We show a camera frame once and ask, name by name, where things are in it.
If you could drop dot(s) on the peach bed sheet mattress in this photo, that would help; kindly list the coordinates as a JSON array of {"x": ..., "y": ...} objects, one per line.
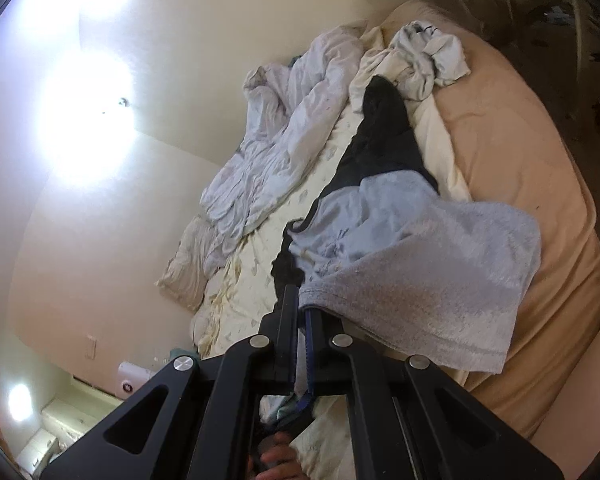
[{"x": 509, "y": 150}]

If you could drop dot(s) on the white cylindrical device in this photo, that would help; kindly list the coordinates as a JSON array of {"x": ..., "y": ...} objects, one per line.
[{"x": 130, "y": 378}]

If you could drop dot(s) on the person's right hand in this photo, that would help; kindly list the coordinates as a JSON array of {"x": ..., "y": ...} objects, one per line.
[{"x": 276, "y": 460}]

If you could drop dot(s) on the crumpled white duvet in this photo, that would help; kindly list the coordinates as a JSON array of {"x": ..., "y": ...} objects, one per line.
[{"x": 291, "y": 110}]

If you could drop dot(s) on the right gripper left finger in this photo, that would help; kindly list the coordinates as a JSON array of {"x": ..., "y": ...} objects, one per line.
[{"x": 199, "y": 423}]

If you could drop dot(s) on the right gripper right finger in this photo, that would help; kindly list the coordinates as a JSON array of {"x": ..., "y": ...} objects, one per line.
[{"x": 410, "y": 420}]

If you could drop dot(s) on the beige pillow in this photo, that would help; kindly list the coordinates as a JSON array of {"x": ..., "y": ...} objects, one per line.
[{"x": 189, "y": 270}]

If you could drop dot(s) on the white cartoon print t-shirt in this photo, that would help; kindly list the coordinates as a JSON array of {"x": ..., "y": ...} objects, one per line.
[{"x": 418, "y": 58}]

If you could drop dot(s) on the cream cartoon print blanket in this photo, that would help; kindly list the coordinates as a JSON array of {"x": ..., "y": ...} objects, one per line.
[{"x": 242, "y": 291}]

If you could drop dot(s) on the grey and black sweatshirt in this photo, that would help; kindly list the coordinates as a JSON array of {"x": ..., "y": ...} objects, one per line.
[{"x": 381, "y": 248}]

